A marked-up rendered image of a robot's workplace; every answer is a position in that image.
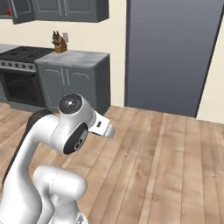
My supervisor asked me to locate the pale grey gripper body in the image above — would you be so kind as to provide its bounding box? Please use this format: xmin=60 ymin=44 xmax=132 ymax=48
xmin=102 ymin=122 xmax=117 ymax=140

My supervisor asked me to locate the grey base cupboard with worktop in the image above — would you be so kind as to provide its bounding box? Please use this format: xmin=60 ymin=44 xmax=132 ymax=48
xmin=34 ymin=49 xmax=111 ymax=116

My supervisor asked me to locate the tall grey fridge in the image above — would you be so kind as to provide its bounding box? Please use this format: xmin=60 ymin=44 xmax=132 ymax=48
xmin=124 ymin=0 xmax=224 ymax=118

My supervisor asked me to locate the brown knife block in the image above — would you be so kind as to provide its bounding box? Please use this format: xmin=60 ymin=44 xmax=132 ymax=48
xmin=51 ymin=30 xmax=68 ymax=53

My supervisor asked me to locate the black and steel cooker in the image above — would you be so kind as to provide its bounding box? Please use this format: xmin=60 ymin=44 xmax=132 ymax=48
xmin=0 ymin=45 xmax=55 ymax=113

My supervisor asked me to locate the grey open cupboard door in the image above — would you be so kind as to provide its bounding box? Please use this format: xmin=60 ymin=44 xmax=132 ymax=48
xmin=9 ymin=0 xmax=37 ymax=25

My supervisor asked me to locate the grey wall cupboard run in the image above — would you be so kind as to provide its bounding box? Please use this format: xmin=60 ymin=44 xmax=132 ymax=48
xmin=0 ymin=0 xmax=110 ymax=24

